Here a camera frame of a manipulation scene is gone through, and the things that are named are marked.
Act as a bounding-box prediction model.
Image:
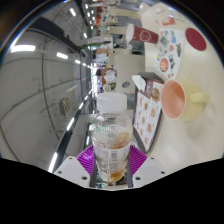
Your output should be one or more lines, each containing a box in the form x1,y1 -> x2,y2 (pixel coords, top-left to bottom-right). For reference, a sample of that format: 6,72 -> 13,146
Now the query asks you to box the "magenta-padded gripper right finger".
126,144 -> 168,188

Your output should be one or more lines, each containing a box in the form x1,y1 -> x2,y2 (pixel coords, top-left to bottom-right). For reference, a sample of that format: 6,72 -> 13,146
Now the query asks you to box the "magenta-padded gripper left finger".
53,144 -> 98,189

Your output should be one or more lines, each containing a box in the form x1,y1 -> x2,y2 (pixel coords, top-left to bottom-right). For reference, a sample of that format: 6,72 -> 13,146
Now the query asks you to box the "clear plastic drink bottle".
90,92 -> 133,183

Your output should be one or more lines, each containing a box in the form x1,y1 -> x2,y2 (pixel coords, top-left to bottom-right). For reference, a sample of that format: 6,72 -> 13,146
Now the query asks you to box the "dark food tray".
132,72 -> 165,154

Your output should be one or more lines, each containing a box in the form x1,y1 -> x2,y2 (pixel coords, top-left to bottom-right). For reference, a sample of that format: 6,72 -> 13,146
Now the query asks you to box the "ceiling air conditioner unit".
59,97 -> 73,117

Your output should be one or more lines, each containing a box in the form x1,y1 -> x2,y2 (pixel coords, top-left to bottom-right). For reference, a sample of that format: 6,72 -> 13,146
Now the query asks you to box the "white napkin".
131,74 -> 147,92

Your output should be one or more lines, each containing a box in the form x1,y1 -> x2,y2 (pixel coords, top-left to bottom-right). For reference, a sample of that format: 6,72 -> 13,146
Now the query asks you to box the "beige chairs group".
79,0 -> 149,98

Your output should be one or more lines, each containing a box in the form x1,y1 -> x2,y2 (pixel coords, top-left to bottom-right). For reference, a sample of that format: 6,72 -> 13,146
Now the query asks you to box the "person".
95,68 -> 118,84

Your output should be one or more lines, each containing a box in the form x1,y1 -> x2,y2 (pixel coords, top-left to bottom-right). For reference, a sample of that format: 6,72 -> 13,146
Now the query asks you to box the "colourful printed leaflet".
153,28 -> 185,80

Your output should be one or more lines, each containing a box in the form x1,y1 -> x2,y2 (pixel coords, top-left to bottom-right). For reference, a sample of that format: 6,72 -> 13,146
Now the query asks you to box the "ceiling lights group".
9,3 -> 111,174

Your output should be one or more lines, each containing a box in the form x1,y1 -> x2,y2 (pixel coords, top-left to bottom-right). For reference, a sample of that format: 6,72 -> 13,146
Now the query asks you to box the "red paper cup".
125,23 -> 160,45

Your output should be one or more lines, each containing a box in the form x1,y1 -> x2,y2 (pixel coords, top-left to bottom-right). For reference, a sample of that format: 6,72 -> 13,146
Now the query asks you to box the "flat round red coaster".
185,27 -> 208,52

